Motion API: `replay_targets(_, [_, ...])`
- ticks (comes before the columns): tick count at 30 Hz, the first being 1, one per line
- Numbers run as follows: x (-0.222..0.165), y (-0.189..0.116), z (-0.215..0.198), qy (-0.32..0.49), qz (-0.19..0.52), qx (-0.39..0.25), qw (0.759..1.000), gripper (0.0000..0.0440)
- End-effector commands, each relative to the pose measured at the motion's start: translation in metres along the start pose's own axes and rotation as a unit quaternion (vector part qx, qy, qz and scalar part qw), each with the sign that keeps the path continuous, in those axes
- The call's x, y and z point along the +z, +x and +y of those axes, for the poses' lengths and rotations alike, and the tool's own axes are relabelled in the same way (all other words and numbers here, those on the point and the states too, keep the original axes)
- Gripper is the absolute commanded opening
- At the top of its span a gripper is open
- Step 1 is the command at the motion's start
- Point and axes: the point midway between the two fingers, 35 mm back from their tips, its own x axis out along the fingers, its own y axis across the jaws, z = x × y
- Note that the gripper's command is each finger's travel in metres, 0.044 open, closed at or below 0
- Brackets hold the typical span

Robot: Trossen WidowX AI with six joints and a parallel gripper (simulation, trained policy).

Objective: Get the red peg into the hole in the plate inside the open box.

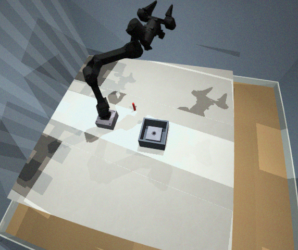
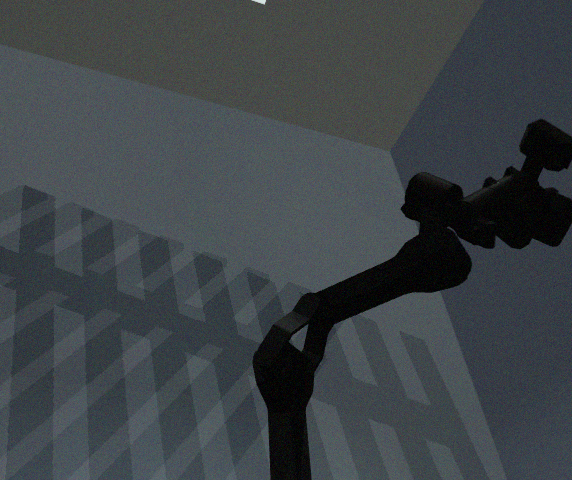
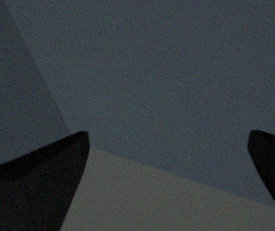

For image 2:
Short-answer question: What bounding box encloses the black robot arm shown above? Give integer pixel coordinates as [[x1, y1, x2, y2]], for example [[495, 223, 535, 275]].
[[253, 172, 572, 480]]

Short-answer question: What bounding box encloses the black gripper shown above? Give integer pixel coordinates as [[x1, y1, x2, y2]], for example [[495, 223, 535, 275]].
[[483, 119, 572, 249]]

